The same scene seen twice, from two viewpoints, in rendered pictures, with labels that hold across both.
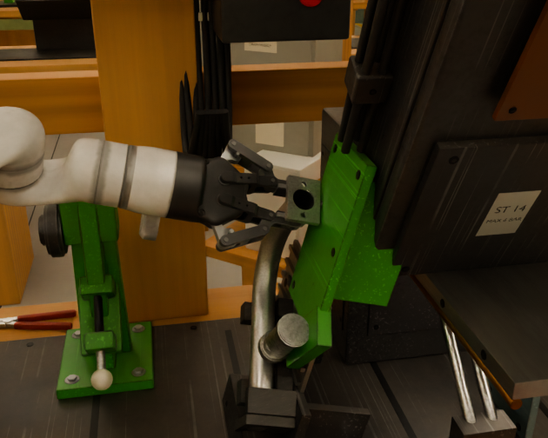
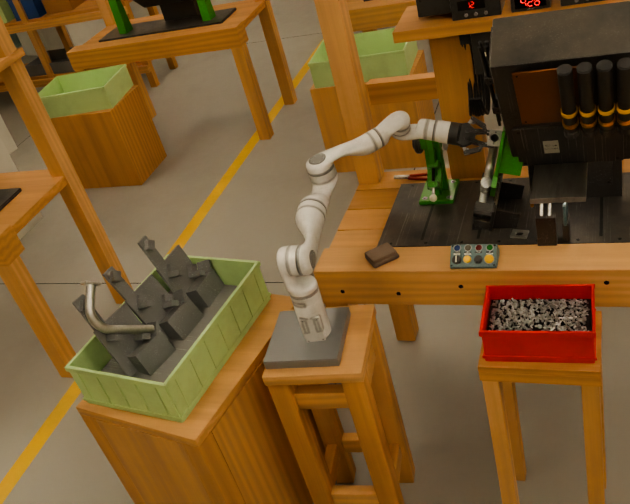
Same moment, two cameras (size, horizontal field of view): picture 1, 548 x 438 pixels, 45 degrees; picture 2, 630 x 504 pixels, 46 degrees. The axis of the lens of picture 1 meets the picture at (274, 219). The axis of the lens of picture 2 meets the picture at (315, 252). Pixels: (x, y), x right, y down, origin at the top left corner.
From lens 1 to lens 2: 187 cm
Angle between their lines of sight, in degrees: 34
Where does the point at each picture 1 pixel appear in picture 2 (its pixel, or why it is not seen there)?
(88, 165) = (421, 128)
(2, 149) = (397, 125)
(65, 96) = (426, 85)
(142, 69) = (452, 78)
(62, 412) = (420, 208)
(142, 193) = (438, 137)
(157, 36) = (457, 66)
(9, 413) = (403, 207)
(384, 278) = (517, 166)
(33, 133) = (406, 120)
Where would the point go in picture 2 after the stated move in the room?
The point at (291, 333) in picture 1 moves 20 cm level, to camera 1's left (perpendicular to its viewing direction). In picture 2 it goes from (485, 183) to (428, 180)
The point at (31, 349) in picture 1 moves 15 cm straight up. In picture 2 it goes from (413, 187) to (406, 154)
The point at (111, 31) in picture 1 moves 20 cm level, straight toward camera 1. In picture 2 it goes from (439, 65) to (432, 90)
